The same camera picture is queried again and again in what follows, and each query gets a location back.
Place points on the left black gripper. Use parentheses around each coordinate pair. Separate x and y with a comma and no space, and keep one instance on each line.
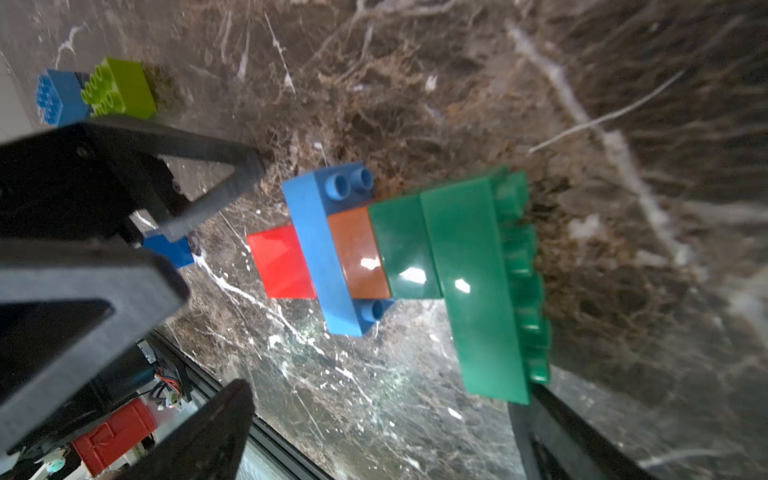
(68,309)

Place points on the red 2x2 lego brick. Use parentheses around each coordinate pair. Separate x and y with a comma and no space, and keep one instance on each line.
(281,263)

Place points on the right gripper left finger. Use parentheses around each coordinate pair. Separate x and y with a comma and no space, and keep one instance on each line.
(209,445)

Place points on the orange 2x2 lego brick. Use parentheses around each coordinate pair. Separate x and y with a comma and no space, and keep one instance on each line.
(358,253)

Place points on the blue 2x2 lego brick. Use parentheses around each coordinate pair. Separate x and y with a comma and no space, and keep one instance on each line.
(178,252)

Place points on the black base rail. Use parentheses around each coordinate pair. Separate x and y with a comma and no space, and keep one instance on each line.
(116,418)

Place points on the light blue 2x4 lego brick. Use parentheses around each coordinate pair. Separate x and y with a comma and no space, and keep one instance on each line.
(312,197)
(58,96)

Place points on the lime green 2x4 lego brick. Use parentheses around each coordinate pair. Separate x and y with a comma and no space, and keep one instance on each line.
(119,87)

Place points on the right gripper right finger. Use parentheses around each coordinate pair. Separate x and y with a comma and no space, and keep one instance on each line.
(556,443)

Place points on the green 2x2 lego brick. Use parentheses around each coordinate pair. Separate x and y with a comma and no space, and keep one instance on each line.
(405,249)

